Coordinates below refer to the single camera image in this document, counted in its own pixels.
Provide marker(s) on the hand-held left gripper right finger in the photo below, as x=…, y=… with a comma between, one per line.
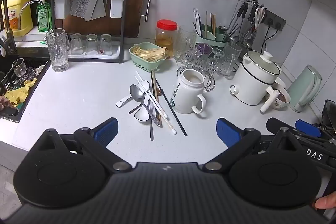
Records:
x=227, y=132

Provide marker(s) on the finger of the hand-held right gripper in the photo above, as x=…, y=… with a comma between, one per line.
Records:
x=307, y=128
x=275, y=123

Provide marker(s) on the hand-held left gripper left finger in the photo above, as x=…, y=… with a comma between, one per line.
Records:
x=106, y=130

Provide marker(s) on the white ceramic spoon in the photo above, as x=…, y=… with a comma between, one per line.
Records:
x=141, y=116
x=122, y=102

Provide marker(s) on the metal fork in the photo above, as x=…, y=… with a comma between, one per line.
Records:
x=151, y=132

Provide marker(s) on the metal spoon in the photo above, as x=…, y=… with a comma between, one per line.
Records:
x=137, y=92

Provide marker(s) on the white chopstick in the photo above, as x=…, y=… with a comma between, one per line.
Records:
x=172, y=128
x=163, y=112

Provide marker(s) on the white mug with green logo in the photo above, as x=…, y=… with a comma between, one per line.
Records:
x=183, y=94

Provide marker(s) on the hanging kitchen utensils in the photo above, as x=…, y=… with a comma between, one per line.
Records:
x=242, y=14

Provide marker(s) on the person's right hand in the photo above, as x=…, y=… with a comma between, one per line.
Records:
x=326, y=201

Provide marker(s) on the patterned ceramic bowl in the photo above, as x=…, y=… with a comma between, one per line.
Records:
x=282, y=102

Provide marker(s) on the mint green kettle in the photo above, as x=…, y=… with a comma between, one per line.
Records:
x=302, y=90

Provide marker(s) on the plain white bowl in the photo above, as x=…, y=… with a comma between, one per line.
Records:
x=279, y=82

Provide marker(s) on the white electric pot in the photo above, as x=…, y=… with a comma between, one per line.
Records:
x=252, y=85

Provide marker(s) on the white-knobbed pot lid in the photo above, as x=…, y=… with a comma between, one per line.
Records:
x=262, y=64

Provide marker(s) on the crystal goblet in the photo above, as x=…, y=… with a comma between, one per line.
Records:
x=217, y=56

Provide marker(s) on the green plastic basket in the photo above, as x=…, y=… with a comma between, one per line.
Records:
x=147, y=65

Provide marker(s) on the white drip tray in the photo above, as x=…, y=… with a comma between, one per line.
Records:
x=115, y=52

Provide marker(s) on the black sink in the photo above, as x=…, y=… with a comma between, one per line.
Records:
x=31, y=98

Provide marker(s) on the small clear glass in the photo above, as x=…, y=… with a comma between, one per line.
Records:
x=76, y=44
x=106, y=45
x=92, y=45

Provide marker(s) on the enoki mushrooms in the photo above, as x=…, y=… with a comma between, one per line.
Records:
x=151, y=53

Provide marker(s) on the tall textured glass mug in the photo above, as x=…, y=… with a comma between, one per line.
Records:
x=57, y=53

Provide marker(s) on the yellow rubber gloves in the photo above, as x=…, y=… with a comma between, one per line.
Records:
x=18, y=94

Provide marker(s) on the green utensil holder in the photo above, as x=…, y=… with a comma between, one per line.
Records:
x=210, y=37

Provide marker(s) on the textured glass pitcher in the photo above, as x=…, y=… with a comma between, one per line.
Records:
x=185, y=40

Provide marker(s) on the metal ladle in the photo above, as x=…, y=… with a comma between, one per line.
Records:
x=223, y=28

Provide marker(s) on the pink rag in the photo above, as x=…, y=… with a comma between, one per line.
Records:
x=5, y=103

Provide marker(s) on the clear wine glass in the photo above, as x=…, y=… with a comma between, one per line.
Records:
x=19, y=66

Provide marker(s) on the red-lidded plastic jar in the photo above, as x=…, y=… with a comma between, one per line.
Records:
x=165, y=37

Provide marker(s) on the black metal rack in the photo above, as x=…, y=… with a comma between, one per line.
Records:
x=126, y=16

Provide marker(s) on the wooden cutting board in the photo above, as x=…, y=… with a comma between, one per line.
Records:
x=131, y=8

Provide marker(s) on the green soap bottle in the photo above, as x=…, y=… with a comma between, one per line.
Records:
x=43, y=16

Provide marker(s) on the dark grey faucet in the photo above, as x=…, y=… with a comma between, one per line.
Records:
x=7, y=29

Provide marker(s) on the yellow detergent bottle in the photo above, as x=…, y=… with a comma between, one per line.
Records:
x=17, y=11

